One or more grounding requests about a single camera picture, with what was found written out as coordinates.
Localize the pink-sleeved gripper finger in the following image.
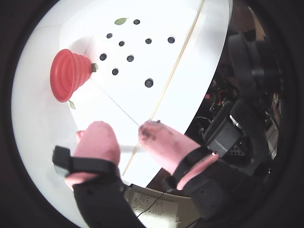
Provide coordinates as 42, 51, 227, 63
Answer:
138, 120, 261, 221
52, 120, 146, 228

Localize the red collapsible silicone cup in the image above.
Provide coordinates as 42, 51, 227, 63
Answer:
49, 48, 93, 103

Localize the white dotted calibration sheet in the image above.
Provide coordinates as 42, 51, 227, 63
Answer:
130, 185, 202, 228

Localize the white sheet mat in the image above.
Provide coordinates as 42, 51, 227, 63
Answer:
89, 0, 204, 128

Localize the flat pointed green leaf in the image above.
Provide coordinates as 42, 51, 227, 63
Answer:
114, 17, 130, 26

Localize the thin black cable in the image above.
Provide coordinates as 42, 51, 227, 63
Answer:
136, 190, 166, 217

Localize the black camera lens module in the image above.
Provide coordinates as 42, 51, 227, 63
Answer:
228, 32, 284, 103

